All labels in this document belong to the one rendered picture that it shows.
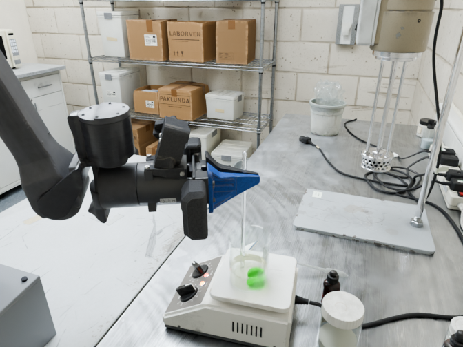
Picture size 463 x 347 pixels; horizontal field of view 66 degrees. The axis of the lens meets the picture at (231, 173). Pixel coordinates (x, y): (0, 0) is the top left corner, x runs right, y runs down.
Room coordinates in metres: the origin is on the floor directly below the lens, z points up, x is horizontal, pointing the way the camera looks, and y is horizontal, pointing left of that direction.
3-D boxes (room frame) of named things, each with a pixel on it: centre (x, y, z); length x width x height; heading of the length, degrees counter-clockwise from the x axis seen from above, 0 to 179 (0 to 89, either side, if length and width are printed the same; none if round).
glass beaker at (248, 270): (0.43, -0.02, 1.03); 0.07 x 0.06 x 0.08; 158
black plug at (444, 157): (0.99, -0.64, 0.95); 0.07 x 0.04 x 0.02; 70
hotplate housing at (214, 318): (0.45, -0.01, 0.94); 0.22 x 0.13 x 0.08; 75
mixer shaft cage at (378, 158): (0.74, -0.32, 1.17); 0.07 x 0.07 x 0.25
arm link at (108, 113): (0.41, 0.18, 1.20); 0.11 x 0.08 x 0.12; 99
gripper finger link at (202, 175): (0.43, 0.04, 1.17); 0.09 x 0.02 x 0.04; 6
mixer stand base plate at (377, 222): (0.74, -0.32, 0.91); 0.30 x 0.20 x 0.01; 70
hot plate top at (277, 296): (0.44, -0.04, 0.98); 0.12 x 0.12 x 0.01; 75
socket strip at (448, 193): (0.97, -0.64, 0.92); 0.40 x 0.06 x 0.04; 160
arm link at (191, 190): (0.42, 0.08, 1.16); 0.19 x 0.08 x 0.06; 6
